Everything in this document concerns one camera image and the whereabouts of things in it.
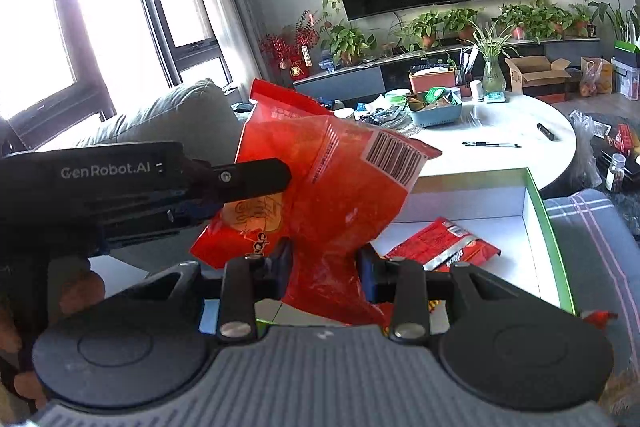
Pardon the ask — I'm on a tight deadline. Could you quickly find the blue plastic basket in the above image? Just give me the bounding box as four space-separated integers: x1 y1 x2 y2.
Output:
407 89 464 128

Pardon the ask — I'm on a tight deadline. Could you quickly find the open cardboard box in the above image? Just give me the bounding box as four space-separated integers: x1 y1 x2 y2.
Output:
504 55 572 96

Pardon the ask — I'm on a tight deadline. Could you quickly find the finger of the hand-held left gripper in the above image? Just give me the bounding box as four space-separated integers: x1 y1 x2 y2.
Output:
210 158 293 206
100 201 227 254

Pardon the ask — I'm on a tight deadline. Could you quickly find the grey television cabinet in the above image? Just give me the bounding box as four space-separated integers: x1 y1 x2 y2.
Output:
292 38 602 104

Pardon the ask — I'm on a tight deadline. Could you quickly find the person's left hand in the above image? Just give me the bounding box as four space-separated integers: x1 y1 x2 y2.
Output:
0 269 106 416

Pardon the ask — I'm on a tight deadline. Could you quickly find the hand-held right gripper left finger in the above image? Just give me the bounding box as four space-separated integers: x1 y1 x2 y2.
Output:
149 239 294 341

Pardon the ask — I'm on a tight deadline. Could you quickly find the plastic bag of fruit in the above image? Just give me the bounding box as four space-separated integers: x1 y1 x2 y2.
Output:
579 57 614 98

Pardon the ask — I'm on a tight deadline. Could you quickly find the red checkered snack packet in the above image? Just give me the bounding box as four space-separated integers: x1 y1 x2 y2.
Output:
384 216 502 273

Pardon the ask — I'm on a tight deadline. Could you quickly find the orange box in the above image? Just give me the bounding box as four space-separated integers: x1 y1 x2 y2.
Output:
408 69 457 96

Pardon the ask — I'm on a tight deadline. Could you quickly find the red berry decoration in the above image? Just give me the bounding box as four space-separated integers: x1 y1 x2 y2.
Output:
259 11 322 81

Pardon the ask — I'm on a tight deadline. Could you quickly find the clear storage box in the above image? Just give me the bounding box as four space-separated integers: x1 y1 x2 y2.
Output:
611 57 640 101

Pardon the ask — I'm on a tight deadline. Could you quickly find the row of potted plants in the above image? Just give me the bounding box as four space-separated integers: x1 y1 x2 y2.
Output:
320 2 599 68

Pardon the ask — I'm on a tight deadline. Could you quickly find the glass tray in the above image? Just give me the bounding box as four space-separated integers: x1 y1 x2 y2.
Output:
359 106 417 136

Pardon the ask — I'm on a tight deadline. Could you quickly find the crumpled clear plastic bag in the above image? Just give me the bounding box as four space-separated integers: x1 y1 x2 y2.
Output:
569 109 602 188

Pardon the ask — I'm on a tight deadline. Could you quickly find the grey sofa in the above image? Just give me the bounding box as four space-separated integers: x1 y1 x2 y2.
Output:
70 78 246 156

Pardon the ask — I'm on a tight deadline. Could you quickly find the dark framed window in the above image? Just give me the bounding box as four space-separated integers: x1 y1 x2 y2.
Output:
0 0 232 128

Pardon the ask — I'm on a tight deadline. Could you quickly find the glass jar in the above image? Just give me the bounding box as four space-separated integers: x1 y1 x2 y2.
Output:
605 153 627 193

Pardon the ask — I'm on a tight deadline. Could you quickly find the dark marble round table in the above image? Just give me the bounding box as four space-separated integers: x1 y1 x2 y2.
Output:
589 111 640 239

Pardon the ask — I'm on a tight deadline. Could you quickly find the glass vase with spider plant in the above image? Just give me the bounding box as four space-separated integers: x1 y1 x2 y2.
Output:
466 22 517 96

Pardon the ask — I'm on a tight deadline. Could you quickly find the large red snack bag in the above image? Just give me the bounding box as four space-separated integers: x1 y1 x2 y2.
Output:
189 79 444 326

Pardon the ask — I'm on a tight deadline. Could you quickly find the large-leaf plant in white pot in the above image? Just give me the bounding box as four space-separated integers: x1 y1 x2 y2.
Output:
589 0 640 46

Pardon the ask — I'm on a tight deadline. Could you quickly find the small red packet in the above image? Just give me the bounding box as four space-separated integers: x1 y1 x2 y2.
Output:
581 310 619 329

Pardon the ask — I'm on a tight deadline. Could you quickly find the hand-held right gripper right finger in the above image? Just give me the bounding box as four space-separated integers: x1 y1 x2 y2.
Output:
357 244 532 342

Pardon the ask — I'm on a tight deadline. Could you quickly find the white round table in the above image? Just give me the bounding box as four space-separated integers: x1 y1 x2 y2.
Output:
345 91 577 188

